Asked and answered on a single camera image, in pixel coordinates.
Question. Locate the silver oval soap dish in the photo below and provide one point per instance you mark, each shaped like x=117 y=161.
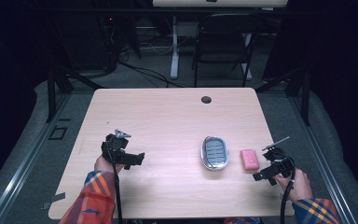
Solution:
x=215 y=153

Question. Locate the aluminium floor rail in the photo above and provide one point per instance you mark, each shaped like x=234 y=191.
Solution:
x=320 y=161
x=21 y=168

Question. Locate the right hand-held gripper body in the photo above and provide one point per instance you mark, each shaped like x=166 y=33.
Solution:
x=280 y=161

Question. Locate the person's left hand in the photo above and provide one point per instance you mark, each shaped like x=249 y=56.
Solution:
x=103 y=165

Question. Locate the pink soap bar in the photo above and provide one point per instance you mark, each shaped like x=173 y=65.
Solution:
x=249 y=159

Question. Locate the black folding chair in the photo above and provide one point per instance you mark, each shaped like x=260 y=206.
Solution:
x=223 y=46

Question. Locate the person's plaid clothing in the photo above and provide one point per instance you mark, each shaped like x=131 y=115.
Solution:
x=242 y=220

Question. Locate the grey tape strip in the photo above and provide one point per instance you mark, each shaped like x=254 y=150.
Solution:
x=54 y=199

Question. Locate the white desk with legs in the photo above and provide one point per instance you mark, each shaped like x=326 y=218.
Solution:
x=174 y=46

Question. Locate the black metal stand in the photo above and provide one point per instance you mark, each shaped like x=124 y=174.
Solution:
x=51 y=93
x=305 y=96

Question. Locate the person's right hand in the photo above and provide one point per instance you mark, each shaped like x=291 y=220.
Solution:
x=299 y=186

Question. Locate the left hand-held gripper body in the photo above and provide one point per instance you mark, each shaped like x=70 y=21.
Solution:
x=114 y=145

